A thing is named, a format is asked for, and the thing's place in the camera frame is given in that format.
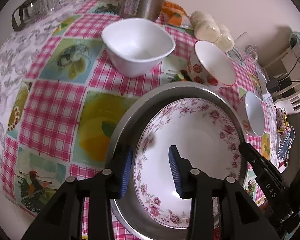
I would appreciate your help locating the round stainless steel plate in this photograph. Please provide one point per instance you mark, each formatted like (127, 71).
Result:
(133, 120)

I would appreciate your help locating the grey leaf print cloth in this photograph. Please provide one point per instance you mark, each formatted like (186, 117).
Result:
(5, 67)

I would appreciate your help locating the plain white square bowl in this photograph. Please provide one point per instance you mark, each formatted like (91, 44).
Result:
(137, 42)

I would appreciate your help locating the small white box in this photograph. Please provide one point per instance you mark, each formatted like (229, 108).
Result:
(263, 86)

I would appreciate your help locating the smartphone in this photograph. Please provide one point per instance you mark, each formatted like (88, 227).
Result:
(287, 142)

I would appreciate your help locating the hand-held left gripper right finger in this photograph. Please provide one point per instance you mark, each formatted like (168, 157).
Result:
(173, 172)

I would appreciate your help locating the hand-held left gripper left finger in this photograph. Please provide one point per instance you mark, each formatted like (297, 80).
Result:
(126, 172)

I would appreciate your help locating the small white bowl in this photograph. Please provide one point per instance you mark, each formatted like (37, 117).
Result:
(255, 112)

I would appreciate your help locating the clear glass mug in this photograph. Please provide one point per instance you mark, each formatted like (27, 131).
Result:
(242, 47)

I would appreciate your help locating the stainless steel thermos jug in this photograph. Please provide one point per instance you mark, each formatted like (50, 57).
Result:
(145, 0)

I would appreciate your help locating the strawberry print bowl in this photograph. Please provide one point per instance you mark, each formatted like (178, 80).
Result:
(215, 62)

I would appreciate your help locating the white plastic lattice chair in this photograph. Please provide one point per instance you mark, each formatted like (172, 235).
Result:
(296, 100)

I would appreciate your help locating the orange snack packet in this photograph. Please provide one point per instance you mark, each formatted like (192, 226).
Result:
(175, 15)

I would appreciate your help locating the bag of steamed buns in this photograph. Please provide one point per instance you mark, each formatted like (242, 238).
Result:
(205, 30)

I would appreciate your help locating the square white plate grey print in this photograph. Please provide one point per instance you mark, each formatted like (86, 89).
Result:
(190, 130)

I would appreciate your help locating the black charger adapter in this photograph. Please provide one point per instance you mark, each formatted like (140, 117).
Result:
(274, 86)

